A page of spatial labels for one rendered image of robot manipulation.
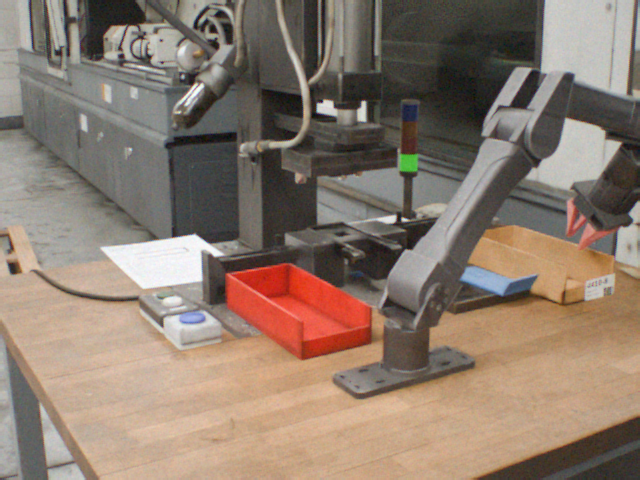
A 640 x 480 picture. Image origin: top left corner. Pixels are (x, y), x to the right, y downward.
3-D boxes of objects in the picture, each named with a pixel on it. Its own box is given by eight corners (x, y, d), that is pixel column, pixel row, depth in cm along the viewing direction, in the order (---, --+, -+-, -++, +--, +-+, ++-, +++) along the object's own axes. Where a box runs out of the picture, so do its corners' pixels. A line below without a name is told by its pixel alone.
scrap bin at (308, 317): (301, 361, 118) (301, 321, 116) (226, 308, 139) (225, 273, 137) (371, 344, 124) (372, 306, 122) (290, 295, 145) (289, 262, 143)
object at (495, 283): (508, 298, 137) (510, 281, 136) (446, 274, 149) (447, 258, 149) (537, 290, 141) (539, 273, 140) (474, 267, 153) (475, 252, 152)
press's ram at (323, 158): (313, 195, 140) (313, 13, 131) (244, 170, 161) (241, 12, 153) (400, 184, 149) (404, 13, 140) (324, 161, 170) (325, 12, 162)
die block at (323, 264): (312, 293, 146) (312, 252, 144) (285, 277, 154) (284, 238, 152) (405, 275, 156) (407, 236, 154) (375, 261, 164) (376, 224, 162)
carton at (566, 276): (562, 311, 139) (566, 267, 137) (465, 272, 160) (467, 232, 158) (613, 298, 146) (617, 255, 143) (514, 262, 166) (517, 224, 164)
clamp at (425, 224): (388, 266, 161) (389, 215, 158) (378, 261, 164) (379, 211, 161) (448, 254, 168) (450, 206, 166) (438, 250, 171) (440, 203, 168)
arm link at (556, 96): (626, 98, 133) (496, 60, 116) (674, 104, 126) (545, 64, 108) (609, 172, 135) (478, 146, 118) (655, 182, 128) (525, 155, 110)
